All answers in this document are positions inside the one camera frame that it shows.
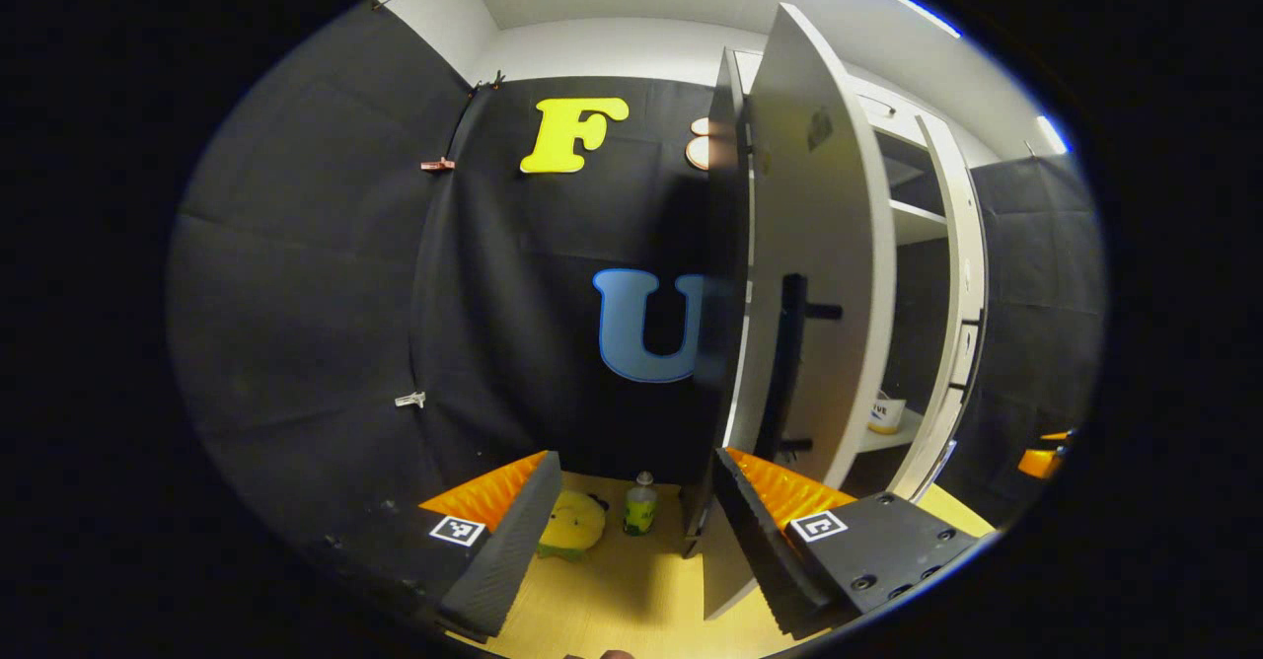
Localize black backdrop cloth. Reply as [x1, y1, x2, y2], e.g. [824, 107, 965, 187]
[166, 0, 1106, 542]

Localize white cabinet door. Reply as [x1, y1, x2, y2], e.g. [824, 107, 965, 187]
[888, 114, 990, 504]
[703, 3, 899, 622]

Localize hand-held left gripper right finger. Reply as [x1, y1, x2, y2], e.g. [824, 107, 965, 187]
[712, 447, 998, 640]

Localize yellow plush toy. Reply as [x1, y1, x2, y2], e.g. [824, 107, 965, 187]
[538, 489, 611, 561]

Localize green label bottle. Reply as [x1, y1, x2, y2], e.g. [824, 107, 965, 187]
[624, 472, 659, 538]

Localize white shoe cabinet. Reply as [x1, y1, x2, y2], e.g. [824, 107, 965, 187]
[684, 45, 988, 556]

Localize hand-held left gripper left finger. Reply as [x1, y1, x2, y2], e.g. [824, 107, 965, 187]
[316, 450, 563, 638]

